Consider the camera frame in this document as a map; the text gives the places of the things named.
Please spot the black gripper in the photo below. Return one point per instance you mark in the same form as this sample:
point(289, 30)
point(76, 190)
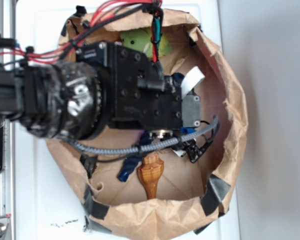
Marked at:
point(136, 94)

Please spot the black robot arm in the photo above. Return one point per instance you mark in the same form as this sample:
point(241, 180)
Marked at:
point(59, 100)

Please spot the green plush bird toy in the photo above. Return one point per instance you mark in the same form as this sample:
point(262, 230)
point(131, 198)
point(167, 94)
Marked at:
point(140, 40)

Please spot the brown spiral seashell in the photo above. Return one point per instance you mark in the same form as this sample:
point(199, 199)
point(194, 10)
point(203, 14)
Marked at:
point(149, 174)

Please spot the brown paper bag tray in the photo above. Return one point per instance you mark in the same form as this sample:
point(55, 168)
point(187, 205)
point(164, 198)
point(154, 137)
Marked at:
point(189, 195)

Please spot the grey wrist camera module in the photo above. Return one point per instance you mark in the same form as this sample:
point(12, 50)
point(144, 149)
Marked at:
point(191, 110)

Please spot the aluminium frame rail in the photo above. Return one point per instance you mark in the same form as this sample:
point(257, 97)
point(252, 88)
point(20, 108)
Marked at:
point(7, 176)

